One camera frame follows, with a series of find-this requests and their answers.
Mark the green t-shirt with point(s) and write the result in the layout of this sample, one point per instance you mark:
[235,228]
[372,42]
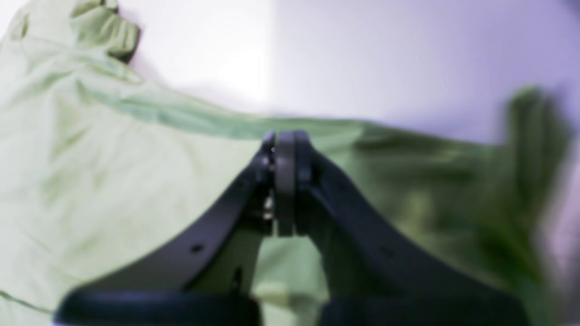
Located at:
[100,165]

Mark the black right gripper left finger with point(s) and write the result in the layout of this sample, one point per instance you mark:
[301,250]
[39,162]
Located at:
[201,277]

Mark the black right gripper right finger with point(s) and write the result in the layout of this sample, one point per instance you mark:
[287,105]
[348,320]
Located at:
[376,276]

